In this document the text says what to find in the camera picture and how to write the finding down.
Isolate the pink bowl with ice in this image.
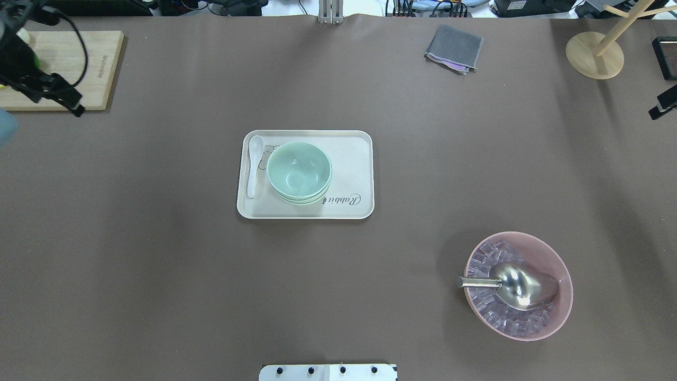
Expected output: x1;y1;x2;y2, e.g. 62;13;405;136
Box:
463;231;574;342

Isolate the green lime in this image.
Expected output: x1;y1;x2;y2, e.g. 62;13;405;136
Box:
33;52;40;71

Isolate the white ceramic spoon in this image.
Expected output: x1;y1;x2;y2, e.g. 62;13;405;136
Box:
246;135;264;198

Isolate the black tray at edge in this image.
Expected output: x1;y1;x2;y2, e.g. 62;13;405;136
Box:
652;37;676;80

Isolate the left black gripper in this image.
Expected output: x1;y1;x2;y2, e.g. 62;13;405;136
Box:
1;37;85;117

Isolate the white garlic bulb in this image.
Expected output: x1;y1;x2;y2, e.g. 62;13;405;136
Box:
16;28;31;45

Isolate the metal ice scoop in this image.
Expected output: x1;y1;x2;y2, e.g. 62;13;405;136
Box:
455;262;559;311

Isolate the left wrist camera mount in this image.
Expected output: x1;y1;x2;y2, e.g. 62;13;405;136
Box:
1;1;60;37

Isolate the cream rectangular tray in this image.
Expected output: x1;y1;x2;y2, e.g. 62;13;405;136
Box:
235;130;375;220

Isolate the green bowl on tray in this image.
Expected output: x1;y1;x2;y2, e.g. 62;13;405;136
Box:
278;186;331;205

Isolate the wooden cup stand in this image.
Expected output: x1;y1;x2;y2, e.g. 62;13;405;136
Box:
565;1;676;80

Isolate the green bowl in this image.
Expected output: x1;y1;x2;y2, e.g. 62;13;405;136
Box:
278;186;331;205
270;180;332;204
266;142;333;188

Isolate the wooden cutting board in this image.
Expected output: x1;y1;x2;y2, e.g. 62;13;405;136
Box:
1;31;124;111

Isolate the grey folded cloth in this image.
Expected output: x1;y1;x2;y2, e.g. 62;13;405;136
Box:
424;25;484;75

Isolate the aluminium frame post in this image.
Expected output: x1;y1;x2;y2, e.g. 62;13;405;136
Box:
318;0;344;24

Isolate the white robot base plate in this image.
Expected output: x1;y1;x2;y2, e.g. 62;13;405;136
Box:
258;362;398;380

